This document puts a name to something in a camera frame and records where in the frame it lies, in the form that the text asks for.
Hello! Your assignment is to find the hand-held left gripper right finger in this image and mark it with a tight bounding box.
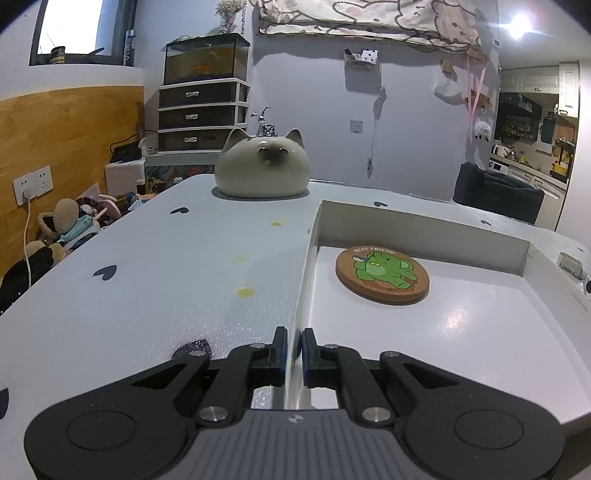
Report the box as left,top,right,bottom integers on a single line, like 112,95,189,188
300,328,468,427

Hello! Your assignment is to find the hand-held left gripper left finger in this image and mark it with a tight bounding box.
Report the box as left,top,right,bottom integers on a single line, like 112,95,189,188
117,326,288,427

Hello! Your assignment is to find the white cardboard box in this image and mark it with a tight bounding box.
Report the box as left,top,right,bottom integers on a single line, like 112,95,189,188
283,199,591,437

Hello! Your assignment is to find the cork coaster with green elephant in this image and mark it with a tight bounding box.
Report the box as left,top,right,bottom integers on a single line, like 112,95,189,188
335,246,430,305

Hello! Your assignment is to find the cat-shaped ceramic jar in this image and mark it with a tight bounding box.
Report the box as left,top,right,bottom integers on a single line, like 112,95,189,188
215,128,311,199

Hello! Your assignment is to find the patterned storage box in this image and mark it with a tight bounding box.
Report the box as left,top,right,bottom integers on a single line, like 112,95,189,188
145,161,218,195

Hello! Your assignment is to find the silver model bike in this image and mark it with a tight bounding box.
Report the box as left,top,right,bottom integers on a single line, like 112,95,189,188
249,106,280,138

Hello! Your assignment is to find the white storage box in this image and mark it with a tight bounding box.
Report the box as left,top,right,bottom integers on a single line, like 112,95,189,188
105,159,147,197

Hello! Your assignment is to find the blue face mask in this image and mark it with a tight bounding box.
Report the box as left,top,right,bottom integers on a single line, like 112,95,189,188
60,218,100,243

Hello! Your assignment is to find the black flat device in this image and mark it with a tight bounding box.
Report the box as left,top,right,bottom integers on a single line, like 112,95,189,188
110,143,145,163

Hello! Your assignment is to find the white plastic drawer unit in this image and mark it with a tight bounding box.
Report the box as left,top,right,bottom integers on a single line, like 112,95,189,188
157,79,251,153

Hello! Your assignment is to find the dark chair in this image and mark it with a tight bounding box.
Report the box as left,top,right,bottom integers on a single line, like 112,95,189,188
452,161,546,225

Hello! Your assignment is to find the black cloth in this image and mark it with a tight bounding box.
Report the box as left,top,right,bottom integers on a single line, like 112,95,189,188
0,244,57,315

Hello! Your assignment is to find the small clear plastic object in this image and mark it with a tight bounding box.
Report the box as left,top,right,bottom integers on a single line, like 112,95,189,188
558,251,585,278

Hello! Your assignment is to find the glass fish tank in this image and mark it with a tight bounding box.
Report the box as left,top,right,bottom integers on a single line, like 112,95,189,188
164,33,251,86

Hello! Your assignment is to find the white hanging cap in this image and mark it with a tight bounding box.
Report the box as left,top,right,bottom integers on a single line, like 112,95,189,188
434,69,465,100

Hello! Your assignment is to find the pink hanging ribbon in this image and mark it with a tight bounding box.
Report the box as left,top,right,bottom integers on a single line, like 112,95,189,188
464,60,488,148

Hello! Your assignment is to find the black kitchen shelf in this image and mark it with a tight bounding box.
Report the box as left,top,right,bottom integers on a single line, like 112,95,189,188
499,92,543,141

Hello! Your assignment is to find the vase with dried flowers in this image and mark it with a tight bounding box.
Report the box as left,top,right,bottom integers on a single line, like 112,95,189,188
217,0,245,34

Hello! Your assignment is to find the printed cartoon cloth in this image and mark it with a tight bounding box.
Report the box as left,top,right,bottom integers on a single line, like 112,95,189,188
249,0,490,61

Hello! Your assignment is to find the white upper cabinet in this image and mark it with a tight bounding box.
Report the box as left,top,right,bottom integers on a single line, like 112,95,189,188
501,62,580,118

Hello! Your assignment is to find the window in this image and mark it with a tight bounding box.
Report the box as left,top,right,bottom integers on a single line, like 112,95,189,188
30,0,139,68

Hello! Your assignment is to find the ceiling lamp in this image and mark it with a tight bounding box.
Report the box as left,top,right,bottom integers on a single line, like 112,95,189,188
510,14,536,40

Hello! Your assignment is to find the white plug with cable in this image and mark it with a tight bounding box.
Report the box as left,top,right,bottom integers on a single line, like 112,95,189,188
21,187,38,288

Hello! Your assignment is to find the white wall outlet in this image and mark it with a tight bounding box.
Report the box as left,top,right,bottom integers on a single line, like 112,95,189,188
13,165,54,206

